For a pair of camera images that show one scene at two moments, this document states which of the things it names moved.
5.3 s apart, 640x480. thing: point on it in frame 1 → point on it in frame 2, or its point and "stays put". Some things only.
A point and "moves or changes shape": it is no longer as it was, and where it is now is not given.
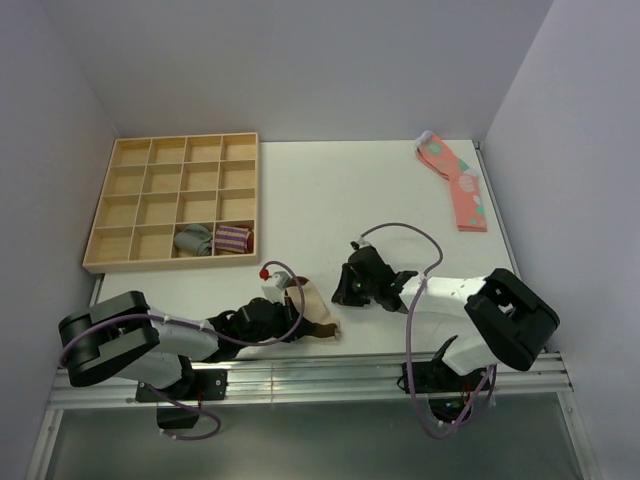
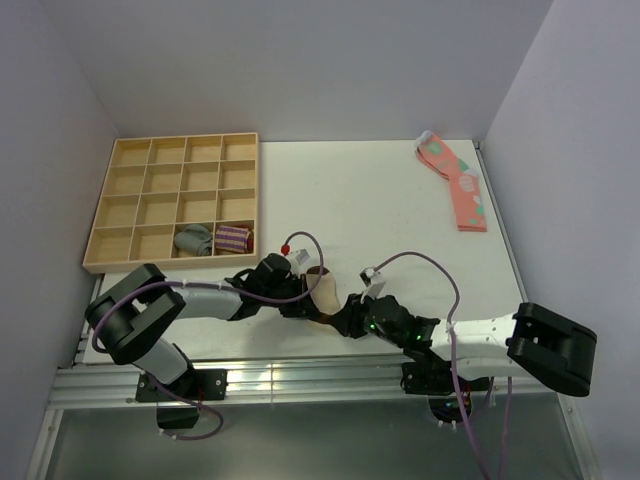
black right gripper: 343,294 → 348,318
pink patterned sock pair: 464,181 stays put
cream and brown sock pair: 317,318 moves or changes shape
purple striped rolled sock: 234,239 stays put
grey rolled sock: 195,238 stays put
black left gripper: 288,315 → 300,310
